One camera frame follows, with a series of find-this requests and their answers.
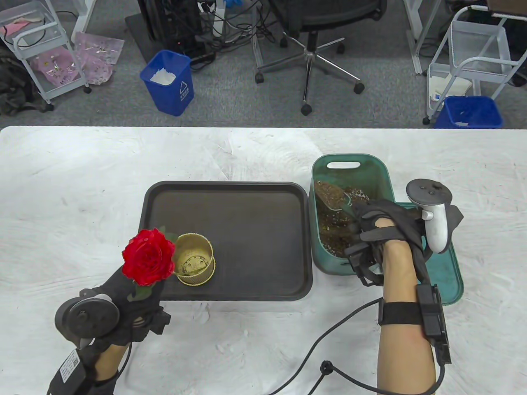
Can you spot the person's right hand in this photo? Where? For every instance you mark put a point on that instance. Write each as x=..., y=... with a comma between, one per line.
x=387, y=214

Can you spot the person's left hand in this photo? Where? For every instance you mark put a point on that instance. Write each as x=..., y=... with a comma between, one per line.
x=136, y=321

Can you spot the green plastic trowel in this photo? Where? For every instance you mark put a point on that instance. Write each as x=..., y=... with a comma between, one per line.
x=343, y=203

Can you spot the brown potting mix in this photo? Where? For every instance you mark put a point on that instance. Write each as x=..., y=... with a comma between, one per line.
x=333, y=238

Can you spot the red artificial rose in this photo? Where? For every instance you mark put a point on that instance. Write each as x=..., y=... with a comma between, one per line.
x=148, y=255

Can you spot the person's right forearm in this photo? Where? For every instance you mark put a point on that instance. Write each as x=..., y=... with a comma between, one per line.
x=405, y=349

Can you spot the person's left forearm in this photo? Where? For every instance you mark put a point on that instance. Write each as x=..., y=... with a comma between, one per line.
x=111, y=362

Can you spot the green plastic storage bin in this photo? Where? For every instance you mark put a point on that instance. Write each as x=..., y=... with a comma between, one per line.
x=358, y=173

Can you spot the green plastic bin lid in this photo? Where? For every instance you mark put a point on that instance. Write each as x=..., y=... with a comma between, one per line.
x=446, y=275

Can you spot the yellow ribbed flower pot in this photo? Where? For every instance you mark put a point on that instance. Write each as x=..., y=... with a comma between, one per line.
x=197, y=247

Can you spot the plain blue bin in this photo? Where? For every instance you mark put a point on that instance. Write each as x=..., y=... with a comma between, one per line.
x=469, y=113

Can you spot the dark brown plastic tray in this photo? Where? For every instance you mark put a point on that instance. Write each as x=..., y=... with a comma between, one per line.
x=247, y=230

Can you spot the white desk leg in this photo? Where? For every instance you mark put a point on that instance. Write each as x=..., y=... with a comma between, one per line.
x=416, y=37

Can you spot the black office chair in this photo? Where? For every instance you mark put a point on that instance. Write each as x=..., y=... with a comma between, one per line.
x=308, y=49

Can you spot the white metal trolley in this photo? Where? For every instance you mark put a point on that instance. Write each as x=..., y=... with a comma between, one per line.
x=29, y=45
x=477, y=53

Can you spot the blue bin with white symbol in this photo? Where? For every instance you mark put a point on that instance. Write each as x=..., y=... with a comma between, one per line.
x=169, y=90

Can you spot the black backpack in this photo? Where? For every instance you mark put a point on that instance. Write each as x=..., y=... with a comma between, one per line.
x=14, y=86

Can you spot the pink plastic bag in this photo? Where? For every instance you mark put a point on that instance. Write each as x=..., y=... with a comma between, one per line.
x=53, y=68
x=99, y=57

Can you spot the black computer tower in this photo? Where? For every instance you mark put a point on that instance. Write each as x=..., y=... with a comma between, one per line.
x=169, y=20

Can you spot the black left wrist camera module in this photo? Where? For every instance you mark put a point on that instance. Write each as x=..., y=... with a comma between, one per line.
x=70, y=370

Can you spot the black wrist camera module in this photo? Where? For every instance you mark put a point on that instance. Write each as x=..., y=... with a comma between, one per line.
x=70, y=370
x=430, y=317

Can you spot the black right wrist camera module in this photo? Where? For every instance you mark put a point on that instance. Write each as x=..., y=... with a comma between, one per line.
x=430, y=317

